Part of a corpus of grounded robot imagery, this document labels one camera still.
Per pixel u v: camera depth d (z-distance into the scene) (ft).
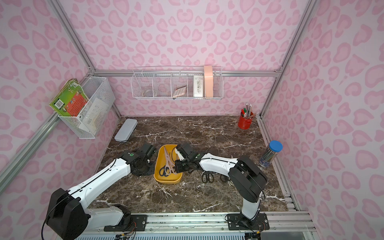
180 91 3.07
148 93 3.07
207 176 2.89
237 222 2.44
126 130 3.64
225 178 2.87
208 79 2.70
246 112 3.52
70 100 2.35
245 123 3.58
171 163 2.83
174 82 3.52
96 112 2.76
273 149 2.55
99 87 2.69
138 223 2.40
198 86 3.04
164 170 2.96
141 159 1.93
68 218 1.29
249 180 1.52
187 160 2.23
